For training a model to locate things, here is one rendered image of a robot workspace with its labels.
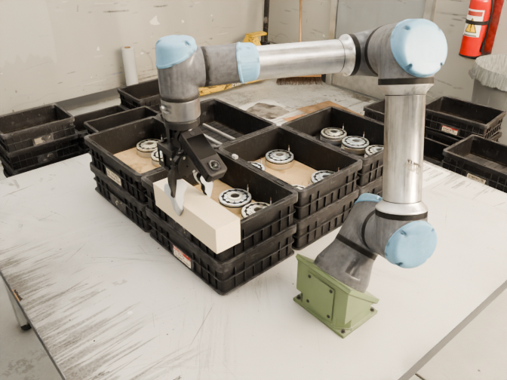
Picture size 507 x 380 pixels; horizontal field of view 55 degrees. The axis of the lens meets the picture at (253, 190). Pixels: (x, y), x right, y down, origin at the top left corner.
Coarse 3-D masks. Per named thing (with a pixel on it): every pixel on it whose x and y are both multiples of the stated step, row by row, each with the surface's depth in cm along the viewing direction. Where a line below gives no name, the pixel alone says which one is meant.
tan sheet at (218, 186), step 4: (216, 180) 166; (216, 184) 164; (220, 184) 164; (224, 184) 164; (200, 188) 161; (216, 188) 161; (220, 188) 161; (224, 188) 161; (228, 188) 161; (212, 192) 159; (216, 192) 159; (220, 192) 159; (212, 196) 157; (216, 196) 157; (216, 200) 155; (252, 200) 155; (240, 216) 147
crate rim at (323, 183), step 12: (264, 132) 176; (288, 132) 177; (228, 144) 168; (324, 144) 167; (348, 156) 159; (348, 168) 152; (360, 168) 156; (324, 180) 146; (336, 180) 150; (300, 192) 140; (312, 192) 143
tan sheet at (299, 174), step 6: (258, 162) 177; (264, 162) 177; (294, 162) 177; (270, 168) 173; (294, 168) 173; (300, 168) 173; (306, 168) 173; (276, 174) 170; (282, 174) 170; (288, 174) 170; (294, 174) 170; (300, 174) 170; (306, 174) 169; (288, 180) 166; (294, 180) 166; (300, 180) 166; (306, 180) 166; (306, 186) 162
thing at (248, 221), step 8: (232, 160) 158; (248, 168) 153; (144, 176) 148; (264, 176) 148; (144, 184) 147; (152, 184) 145; (280, 184) 144; (152, 192) 144; (296, 192) 140; (280, 200) 136; (288, 200) 137; (296, 200) 139; (264, 208) 133; (272, 208) 133; (280, 208) 136; (248, 216) 129; (256, 216) 130; (264, 216) 132; (240, 224) 127; (248, 224) 129
